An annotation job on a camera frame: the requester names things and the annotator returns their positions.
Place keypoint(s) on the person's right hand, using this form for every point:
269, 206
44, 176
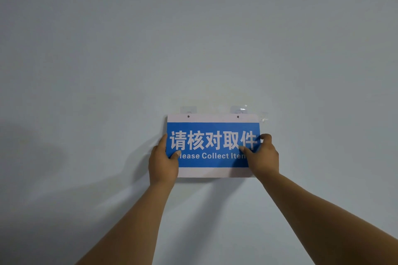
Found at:
264, 159

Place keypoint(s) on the person's left hand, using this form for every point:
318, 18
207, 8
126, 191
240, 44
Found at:
161, 167

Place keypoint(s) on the person's left thumb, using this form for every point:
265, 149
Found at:
174, 155

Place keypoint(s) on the person's right thumb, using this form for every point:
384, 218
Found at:
247, 150

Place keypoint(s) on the blue and white sign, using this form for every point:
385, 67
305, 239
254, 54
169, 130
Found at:
211, 146

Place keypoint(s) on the person's left forearm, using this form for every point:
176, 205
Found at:
130, 227

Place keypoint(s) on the person's right forearm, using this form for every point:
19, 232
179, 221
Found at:
326, 221

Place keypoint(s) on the clear adhesive wall hook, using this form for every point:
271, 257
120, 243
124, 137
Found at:
238, 110
188, 110
264, 116

